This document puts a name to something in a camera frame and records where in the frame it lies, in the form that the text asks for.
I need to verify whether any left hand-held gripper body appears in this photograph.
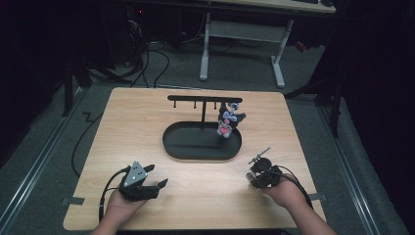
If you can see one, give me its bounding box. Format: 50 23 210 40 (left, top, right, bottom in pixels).
117 160 161 203

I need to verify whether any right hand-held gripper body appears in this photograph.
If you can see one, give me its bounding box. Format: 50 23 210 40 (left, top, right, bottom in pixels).
248 146 285 190

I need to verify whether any black hook stand with tray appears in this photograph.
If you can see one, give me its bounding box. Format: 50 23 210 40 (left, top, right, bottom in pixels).
161 94 244 162

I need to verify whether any black and white plush keychain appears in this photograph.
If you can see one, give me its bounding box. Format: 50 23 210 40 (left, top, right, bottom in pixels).
216 101 248 140

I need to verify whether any person's left hand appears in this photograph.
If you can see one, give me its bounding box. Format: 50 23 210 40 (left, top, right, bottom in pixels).
105 188 149 224

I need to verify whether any person's right hand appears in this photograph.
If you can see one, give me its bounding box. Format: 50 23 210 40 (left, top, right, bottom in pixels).
259 173 310 211

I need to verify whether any grey tape piece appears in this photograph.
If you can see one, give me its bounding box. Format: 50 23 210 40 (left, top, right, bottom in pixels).
61 196 86 207
307 192 328 202

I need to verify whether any black metal stand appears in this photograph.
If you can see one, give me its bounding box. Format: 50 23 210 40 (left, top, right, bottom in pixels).
61 54 132 118
284 72 345 139

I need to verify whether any left hand-held gripper cable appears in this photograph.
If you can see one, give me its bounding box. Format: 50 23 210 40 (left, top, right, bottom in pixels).
98 165 132 223

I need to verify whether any hand-held gripper cable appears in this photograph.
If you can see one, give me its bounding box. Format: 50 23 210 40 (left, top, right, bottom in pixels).
98 165 132 223
275 164 315 211

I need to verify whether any right hand-held gripper cable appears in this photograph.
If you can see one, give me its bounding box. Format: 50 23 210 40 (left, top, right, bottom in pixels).
275 164 315 211

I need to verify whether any black cable on floor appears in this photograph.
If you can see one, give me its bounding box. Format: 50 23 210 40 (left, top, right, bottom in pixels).
70 111 105 178

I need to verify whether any metal floor rail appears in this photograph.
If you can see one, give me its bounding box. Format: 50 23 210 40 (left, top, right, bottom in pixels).
0 87 88 227
316 105 382 235

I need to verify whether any bundle of black cables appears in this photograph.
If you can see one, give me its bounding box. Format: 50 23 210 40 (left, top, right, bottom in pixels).
125 18 171 89

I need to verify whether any white metal frame desk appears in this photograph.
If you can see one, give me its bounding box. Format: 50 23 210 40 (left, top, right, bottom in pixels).
199 0 338 89

